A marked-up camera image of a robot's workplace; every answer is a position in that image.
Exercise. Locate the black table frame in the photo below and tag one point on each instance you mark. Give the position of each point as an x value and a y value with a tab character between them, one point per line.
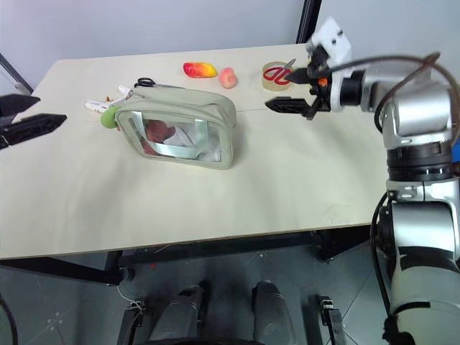
215	246

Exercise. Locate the pale green transparent pouch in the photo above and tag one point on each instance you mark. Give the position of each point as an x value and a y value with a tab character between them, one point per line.
201	104

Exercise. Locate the reddish brown soft item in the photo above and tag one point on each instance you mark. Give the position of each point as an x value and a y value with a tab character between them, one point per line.
156	134

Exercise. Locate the dark rounded shape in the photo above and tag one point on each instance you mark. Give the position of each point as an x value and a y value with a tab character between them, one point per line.
269	309
181	312

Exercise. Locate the black diagonal bar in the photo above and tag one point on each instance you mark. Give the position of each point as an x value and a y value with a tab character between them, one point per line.
12	73

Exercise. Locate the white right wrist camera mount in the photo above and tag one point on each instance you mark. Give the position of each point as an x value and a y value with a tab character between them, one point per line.
334	37

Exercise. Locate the black upright post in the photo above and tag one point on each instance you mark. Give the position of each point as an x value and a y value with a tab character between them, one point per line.
309	18

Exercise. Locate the white cloth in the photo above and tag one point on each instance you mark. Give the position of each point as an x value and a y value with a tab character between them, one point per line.
187	142

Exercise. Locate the white tube with print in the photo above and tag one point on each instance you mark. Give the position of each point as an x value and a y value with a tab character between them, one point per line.
97	105

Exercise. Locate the pink toy peach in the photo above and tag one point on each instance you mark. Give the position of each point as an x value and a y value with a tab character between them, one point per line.
228	78

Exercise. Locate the red yellow toy mango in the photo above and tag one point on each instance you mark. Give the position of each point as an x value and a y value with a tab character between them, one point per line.
199	69

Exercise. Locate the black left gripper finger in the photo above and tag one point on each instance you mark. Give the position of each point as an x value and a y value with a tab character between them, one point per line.
14	104
32	126

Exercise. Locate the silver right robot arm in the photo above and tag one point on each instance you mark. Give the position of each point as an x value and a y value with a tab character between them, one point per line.
413	108

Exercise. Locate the black stand foot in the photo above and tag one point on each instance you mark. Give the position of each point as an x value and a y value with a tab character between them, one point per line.
132	320
330	316

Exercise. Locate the green pompom zipper pull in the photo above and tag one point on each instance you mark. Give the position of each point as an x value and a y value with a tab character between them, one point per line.
108	117

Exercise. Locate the clear tape roll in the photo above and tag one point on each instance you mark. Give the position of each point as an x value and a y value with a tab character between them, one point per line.
275	85

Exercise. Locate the small white tube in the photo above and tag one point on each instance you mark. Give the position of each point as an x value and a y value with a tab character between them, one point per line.
125	91

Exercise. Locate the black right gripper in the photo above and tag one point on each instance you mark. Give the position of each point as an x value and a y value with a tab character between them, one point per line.
319	66

